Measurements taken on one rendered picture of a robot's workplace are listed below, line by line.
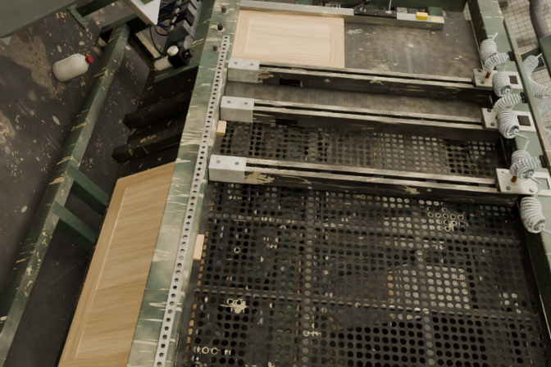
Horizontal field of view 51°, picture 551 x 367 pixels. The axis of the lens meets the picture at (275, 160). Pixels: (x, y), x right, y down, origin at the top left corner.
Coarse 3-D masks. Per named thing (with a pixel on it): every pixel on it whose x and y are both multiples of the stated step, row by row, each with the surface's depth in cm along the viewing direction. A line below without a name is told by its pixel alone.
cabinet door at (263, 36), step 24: (240, 24) 259; (264, 24) 260; (288, 24) 261; (312, 24) 262; (336, 24) 263; (240, 48) 248; (264, 48) 249; (288, 48) 250; (312, 48) 251; (336, 48) 251
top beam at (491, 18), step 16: (480, 0) 267; (496, 0) 267; (480, 16) 259; (496, 16) 259; (480, 32) 258; (496, 32) 251; (496, 48) 244; (512, 64) 238; (496, 96) 232; (512, 144) 211; (528, 144) 208; (544, 208) 190; (528, 240) 191; (544, 240) 181; (544, 256) 179; (544, 272) 178; (544, 288) 177; (544, 304) 176
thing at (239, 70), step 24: (240, 72) 233; (264, 72) 232; (288, 72) 231; (312, 72) 232; (336, 72) 235; (360, 72) 234; (384, 72) 234; (480, 72) 232; (504, 72) 232; (432, 96) 236; (456, 96) 235; (480, 96) 234
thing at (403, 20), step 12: (276, 12) 266; (288, 12) 266; (300, 12) 265; (312, 12) 265; (324, 12) 264; (336, 12) 265; (348, 12) 265; (384, 24) 267; (396, 24) 266; (408, 24) 266; (420, 24) 265; (432, 24) 265
